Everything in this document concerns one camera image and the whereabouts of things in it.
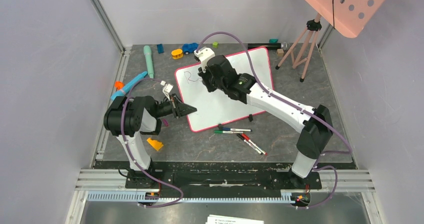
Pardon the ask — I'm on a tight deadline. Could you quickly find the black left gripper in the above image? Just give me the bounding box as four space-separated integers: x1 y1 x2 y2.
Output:
154 93 197 119

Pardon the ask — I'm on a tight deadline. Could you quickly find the purple marker cap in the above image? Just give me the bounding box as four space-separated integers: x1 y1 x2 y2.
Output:
161 118 169 127

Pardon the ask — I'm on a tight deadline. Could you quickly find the pink framed whiteboard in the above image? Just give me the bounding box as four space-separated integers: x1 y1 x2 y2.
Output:
174 47 274 133

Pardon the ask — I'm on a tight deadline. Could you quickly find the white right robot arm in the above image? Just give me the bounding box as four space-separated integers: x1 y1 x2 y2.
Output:
194 51 333 188

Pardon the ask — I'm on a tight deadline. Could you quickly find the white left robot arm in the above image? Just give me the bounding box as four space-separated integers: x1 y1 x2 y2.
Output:
103 93 197 188

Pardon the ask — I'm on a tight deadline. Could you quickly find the green whiteboard marker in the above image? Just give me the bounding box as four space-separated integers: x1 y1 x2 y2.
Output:
213 130 244 134

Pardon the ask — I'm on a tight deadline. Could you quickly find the blue whiteboard marker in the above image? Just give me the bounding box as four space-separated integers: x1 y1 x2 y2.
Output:
219 127 253 132

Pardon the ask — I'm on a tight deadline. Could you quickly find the red whiteboard marker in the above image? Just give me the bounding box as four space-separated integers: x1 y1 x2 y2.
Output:
241 133 267 156

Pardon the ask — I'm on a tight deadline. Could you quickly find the black whiteboard marker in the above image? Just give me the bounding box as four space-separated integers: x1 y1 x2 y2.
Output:
236 133 263 155

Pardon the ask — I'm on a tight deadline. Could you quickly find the blue toy car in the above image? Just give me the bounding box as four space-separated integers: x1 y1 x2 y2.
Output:
181 42 199 55

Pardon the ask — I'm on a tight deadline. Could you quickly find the yellow oval toy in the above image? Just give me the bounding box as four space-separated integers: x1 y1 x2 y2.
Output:
171 48 184 60

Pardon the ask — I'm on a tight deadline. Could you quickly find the orange wedge block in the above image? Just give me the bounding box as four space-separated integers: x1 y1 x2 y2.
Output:
147 138 164 152

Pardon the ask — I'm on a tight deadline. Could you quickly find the blue toy marker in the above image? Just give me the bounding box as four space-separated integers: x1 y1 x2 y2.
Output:
110 71 148 101

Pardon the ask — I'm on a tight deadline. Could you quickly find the dark blue block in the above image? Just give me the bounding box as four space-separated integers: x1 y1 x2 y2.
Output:
156 44 165 54

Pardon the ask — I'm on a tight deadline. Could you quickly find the orange small toy piece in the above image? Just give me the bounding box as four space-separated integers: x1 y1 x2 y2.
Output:
114 81 125 91

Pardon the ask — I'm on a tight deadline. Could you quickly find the teal green toy microphone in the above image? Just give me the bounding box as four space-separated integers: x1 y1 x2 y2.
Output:
143 45 155 79

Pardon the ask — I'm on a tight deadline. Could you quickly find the teal block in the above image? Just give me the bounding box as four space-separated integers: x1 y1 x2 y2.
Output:
268 38 279 44

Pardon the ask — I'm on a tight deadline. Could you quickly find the wooden cube block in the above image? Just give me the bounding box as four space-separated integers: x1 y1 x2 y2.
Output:
276 48 285 57

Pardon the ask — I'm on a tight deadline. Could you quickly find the black cylinder flashlight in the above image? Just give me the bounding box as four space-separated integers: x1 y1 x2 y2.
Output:
247 42 288 50

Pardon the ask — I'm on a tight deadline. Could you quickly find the pink tripod stand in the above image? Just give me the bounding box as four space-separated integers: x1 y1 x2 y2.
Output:
275 13 322 83

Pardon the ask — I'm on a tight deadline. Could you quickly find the white printed paper sheet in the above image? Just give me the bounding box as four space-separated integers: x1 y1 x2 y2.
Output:
205 214 265 224

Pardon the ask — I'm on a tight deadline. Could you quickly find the pink perforated music stand tray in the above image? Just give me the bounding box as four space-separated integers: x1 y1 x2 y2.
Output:
305 0 385 38

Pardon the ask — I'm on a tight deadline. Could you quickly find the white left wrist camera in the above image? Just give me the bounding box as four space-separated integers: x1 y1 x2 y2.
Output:
160 80 174 101

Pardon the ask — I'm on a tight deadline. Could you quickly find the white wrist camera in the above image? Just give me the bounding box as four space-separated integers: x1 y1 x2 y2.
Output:
193 47 215 73
160 80 174 101

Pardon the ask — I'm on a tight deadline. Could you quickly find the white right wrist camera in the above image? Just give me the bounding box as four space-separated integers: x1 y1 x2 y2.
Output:
193 47 215 73

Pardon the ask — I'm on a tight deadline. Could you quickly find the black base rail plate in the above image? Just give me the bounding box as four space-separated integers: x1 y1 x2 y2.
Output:
94 161 322 199

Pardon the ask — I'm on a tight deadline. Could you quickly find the white comb cable duct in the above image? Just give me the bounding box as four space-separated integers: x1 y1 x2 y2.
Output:
87 190 295 204

